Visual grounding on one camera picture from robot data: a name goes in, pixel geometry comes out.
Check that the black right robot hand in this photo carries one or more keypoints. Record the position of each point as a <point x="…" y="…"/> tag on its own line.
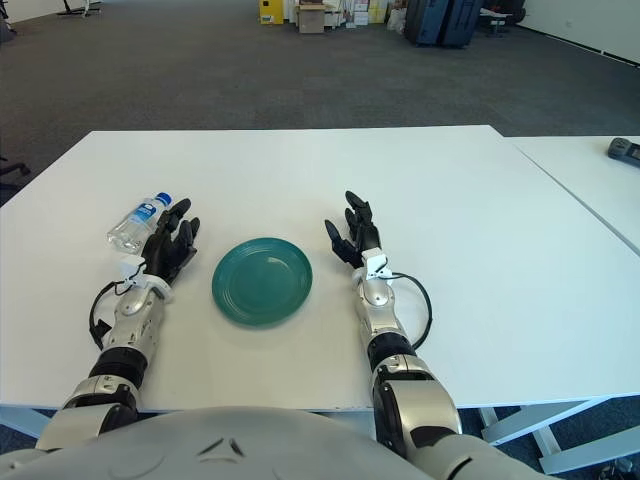
<point x="362" y="237"/>

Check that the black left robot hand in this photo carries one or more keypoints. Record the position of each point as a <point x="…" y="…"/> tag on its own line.
<point x="162" y="252"/>

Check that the clear water bottle blue cap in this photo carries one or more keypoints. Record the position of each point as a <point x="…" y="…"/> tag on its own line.
<point x="132" y="222"/>

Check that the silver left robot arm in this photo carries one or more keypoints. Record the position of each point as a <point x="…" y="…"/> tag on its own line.
<point x="132" y="320"/>

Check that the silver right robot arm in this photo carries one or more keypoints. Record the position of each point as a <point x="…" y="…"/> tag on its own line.
<point x="382" y="320"/>

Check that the green round plate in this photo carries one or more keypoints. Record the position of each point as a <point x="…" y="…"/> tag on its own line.
<point x="260" y="285"/>

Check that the black office chair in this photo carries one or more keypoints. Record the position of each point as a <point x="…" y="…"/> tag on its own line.
<point x="12" y="170"/>

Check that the grey robot torso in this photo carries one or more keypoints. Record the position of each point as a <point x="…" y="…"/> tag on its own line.
<point x="225" y="450"/>

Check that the white bag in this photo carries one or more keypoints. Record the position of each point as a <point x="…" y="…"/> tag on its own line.
<point x="396" y="21"/>

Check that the black suitcase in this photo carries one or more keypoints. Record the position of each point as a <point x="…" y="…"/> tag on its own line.
<point x="422" y="22"/>

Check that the brown cardboard box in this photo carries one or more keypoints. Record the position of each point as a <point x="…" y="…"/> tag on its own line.
<point x="311" y="20"/>

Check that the stack of white boxes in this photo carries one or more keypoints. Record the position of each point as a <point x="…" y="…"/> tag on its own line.
<point x="357" y="12"/>

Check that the dark blue suitcase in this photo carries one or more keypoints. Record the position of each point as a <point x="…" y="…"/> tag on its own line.
<point x="460" y="25"/>

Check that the yellow box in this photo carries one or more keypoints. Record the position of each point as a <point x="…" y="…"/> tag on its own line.
<point x="270" y="12"/>

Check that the small white background table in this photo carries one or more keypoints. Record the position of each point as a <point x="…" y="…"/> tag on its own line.
<point x="497" y="17"/>

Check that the black chair star base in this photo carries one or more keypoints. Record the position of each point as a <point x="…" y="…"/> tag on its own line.
<point x="80" y="7"/>

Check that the dark handheld device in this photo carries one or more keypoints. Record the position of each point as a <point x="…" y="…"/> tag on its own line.
<point x="624" y="149"/>

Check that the white table leg frame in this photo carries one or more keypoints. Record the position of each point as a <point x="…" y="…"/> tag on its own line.
<point x="550" y="440"/>

